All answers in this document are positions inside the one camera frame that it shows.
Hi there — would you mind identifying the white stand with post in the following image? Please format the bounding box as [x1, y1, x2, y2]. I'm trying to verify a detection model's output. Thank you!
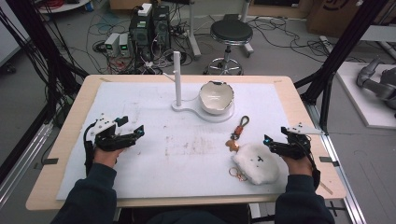
[163, 50, 235, 123]

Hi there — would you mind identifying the white platform board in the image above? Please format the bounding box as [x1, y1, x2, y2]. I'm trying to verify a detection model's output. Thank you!
[335, 61, 396, 130]

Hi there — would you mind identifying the black frame post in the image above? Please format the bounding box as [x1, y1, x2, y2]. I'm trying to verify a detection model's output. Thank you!
[0, 0, 89, 125]
[293, 0, 390, 133]

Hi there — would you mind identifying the aluminium rail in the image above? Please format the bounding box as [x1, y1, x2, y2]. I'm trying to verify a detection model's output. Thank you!
[0, 121, 54, 208]
[304, 102, 369, 224]

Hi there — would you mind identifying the person's left hand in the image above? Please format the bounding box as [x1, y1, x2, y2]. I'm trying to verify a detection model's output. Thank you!
[92, 147, 126, 169]

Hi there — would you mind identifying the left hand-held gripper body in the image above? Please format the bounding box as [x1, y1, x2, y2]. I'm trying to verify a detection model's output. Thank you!
[83, 113, 137, 153]

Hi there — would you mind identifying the cardboard box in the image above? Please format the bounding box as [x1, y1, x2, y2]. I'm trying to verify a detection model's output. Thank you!
[305, 0, 396, 39]

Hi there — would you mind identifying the black round stool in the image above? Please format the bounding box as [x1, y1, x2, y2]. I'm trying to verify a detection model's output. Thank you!
[203, 18, 254, 76]

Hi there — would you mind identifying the white table mat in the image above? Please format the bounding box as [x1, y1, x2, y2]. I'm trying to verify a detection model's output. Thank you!
[56, 80, 292, 201]

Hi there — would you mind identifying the person's dark lap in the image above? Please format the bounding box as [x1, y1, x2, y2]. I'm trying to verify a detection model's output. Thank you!
[118, 207, 251, 224]

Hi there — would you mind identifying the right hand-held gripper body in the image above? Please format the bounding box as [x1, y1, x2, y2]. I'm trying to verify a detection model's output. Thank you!
[272, 122, 325, 161]

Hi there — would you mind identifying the grey power supply unit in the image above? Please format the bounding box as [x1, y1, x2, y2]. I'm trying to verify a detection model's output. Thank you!
[118, 33, 132, 58]
[104, 32, 121, 58]

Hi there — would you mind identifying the white plush keychain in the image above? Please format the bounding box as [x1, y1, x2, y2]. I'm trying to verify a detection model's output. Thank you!
[225, 115, 281, 187]

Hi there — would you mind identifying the black computer tower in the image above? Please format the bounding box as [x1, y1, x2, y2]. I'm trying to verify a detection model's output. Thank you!
[128, 11, 154, 62]
[151, 5, 172, 52]

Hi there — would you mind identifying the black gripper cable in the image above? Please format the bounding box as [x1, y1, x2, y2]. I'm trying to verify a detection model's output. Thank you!
[305, 133, 321, 189]
[82, 121, 97, 175]

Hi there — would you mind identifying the white desk leg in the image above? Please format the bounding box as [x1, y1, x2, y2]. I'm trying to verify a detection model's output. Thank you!
[186, 0, 203, 60]
[240, 0, 255, 58]

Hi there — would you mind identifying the white eggshell-shaped bowl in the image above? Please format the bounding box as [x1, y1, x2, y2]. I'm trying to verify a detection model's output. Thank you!
[199, 80, 235, 116]

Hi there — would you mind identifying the wooden table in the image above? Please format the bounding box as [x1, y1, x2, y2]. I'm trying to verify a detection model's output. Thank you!
[25, 74, 347, 212]

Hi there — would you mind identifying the white box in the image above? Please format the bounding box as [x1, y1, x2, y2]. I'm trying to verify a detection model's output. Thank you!
[136, 2, 153, 18]

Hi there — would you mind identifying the person's right hand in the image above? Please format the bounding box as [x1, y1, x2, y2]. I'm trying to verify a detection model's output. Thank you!
[280, 154, 314, 177]

